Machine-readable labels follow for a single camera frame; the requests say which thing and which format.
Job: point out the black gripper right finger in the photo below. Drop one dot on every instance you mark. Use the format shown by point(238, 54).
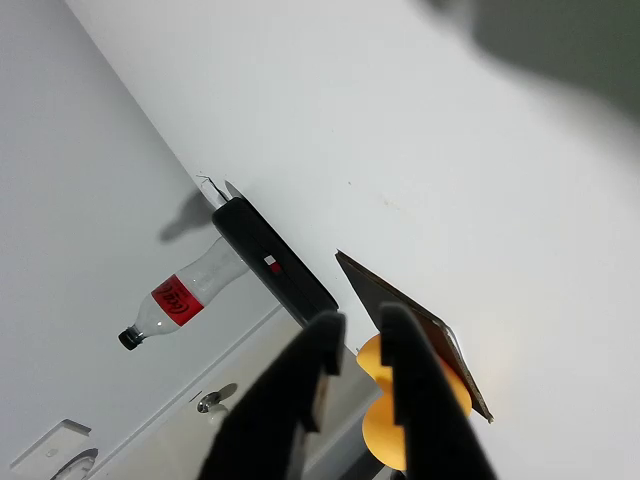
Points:
point(435, 430)

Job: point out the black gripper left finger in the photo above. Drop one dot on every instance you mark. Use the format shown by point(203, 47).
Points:
point(270, 415)

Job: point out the yellow rubber duck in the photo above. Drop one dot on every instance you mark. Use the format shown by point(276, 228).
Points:
point(380, 440)

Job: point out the black cardboard square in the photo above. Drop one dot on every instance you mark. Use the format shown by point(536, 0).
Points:
point(375, 295)

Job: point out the clear cola bottle red label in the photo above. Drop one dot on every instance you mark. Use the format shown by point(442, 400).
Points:
point(175, 300)

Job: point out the black glasses case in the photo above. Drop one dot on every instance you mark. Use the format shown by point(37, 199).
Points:
point(260, 245)

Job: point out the round grey wall fixture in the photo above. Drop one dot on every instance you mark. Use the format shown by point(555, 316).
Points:
point(80, 462)

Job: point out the white light switch plate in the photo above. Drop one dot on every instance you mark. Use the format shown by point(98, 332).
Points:
point(50, 450)

